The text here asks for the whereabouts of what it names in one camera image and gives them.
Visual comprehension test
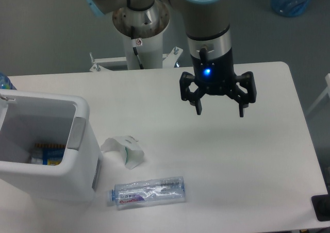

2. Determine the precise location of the blue snack packet in bin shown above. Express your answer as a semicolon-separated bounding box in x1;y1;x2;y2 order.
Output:
30;143;66;165

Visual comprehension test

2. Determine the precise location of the clear plastic water bottle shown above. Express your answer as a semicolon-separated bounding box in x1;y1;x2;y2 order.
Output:
106;176;186;210

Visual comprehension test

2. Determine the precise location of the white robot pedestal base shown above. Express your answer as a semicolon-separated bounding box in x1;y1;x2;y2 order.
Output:
90;1;183;72

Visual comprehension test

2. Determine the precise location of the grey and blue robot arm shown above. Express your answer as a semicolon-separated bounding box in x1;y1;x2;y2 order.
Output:
86;0;257;114

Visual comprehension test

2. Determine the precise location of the black device at table corner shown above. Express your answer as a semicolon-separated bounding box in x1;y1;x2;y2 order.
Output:
311;194;329;222

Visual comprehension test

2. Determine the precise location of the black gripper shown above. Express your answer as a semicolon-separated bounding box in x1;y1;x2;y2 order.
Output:
179;46;258;118

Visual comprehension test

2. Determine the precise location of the blue bottle at left edge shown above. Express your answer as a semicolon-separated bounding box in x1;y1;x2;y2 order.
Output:
0;72;16;90

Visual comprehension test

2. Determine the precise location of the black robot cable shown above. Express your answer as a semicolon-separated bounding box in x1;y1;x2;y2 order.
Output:
130;25;144;70

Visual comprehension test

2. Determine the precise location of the white frame at right edge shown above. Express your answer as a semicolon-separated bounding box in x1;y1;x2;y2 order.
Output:
306;73;329;118

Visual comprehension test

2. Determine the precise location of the white trash can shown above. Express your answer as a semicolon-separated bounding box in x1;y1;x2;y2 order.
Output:
1;89;103;202

